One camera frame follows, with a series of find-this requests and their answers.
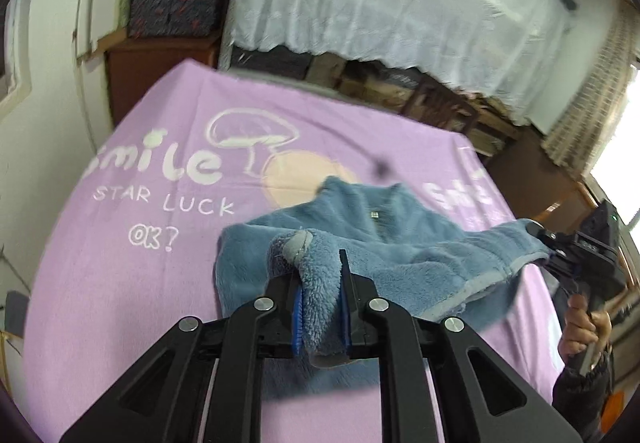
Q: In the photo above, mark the checked curtain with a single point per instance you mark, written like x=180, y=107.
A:
x=590, y=113

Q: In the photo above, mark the blue fleece jacket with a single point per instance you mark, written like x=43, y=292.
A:
x=400, y=248

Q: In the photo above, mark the dark wooden chair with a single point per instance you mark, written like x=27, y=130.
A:
x=440, y=103

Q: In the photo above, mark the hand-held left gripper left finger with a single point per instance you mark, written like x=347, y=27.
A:
x=297, y=323

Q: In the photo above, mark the bright window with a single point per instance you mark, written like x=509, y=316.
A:
x=620, y=163

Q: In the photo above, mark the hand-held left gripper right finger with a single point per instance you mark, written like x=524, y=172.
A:
x=344, y=323

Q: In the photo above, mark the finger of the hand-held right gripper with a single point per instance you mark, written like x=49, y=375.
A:
x=552, y=245

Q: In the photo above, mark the person's right forearm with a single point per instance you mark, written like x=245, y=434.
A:
x=580, y=398

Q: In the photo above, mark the person's right hand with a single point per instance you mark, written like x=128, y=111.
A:
x=575, y=323

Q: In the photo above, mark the purple printed blanket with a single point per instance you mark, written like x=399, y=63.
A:
x=150, y=298

